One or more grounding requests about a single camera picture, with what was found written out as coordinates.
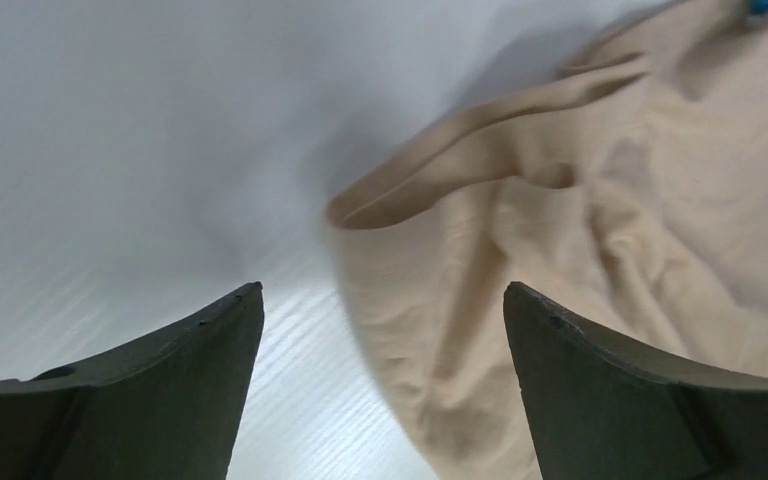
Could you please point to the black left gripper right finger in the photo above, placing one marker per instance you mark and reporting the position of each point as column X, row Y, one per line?
column 602, row 405

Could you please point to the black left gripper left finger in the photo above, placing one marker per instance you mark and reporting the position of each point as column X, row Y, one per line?
column 166, row 405

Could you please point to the beige t shirt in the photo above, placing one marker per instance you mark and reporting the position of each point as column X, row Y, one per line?
column 633, row 190

